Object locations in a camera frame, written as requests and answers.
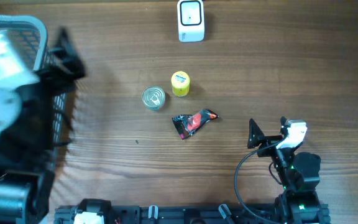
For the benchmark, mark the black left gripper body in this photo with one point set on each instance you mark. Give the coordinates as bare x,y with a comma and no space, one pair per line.
67,84

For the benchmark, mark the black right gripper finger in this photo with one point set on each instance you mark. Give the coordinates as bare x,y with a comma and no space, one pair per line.
256,136
283,121

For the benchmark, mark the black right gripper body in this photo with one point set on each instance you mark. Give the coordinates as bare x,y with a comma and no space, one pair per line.
267,151

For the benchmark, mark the red black snack packet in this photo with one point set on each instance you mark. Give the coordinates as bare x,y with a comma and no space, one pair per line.
186,124

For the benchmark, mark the tin can with pull tab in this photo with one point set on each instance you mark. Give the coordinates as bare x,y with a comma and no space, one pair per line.
153,98

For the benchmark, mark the yellow candy jar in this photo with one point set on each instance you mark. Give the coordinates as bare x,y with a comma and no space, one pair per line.
180,83

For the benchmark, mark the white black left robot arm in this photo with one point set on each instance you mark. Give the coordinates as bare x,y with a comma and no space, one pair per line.
24,195

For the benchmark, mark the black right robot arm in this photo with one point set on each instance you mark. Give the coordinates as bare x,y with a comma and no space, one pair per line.
298,172

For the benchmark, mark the white barcode scanner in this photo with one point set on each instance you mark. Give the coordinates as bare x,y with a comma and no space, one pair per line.
190,15

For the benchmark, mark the grey plastic mesh basket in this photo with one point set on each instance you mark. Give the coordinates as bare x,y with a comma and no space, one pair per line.
30,125

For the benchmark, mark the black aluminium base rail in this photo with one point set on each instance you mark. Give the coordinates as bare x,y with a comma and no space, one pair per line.
103,211

